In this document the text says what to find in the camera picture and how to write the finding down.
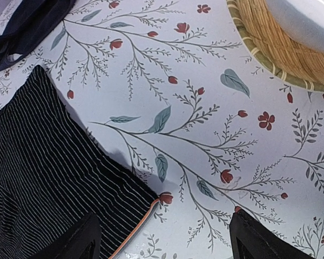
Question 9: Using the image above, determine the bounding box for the black striped underwear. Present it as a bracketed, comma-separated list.
[0, 66, 159, 258]

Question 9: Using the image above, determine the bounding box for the white ceramic bowl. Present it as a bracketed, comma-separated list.
[266, 0, 324, 52]

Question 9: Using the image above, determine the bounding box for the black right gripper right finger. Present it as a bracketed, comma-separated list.
[229, 209, 312, 259]

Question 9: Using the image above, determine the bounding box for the floral tablecloth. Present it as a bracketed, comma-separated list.
[0, 1, 324, 258]

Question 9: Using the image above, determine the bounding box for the dark navy underwear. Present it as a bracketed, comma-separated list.
[0, 0, 75, 71]

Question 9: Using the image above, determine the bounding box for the woven straw mat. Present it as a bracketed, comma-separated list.
[227, 1, 324, 93]

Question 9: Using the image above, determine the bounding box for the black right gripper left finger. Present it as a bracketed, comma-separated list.
[44, 213, 101, 258]

